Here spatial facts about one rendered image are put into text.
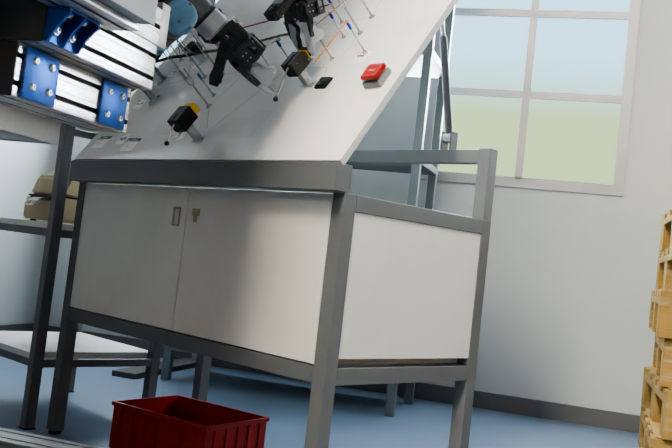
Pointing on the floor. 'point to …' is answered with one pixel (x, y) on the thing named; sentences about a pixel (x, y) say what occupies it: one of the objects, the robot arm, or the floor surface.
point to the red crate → (183, 424)
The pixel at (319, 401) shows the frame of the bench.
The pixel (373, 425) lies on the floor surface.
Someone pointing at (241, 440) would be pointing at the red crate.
